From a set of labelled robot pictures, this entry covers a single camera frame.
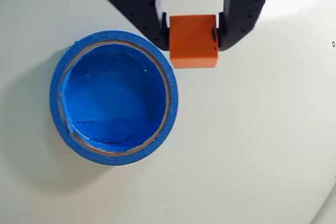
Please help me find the blue tape roll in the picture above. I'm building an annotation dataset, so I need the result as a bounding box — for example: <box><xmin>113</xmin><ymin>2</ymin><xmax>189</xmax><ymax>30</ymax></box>
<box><xmin>49</xmin><ymin>30</ymin><xmax>180</xmax><ymax>167</ymax></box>

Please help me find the orange cube block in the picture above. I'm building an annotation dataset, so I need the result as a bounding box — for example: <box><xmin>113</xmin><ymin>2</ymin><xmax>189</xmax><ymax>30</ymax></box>
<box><xmin>169</xmin><ymin>14</ymin><xmax>219</xmax><ymax>69</ymax></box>

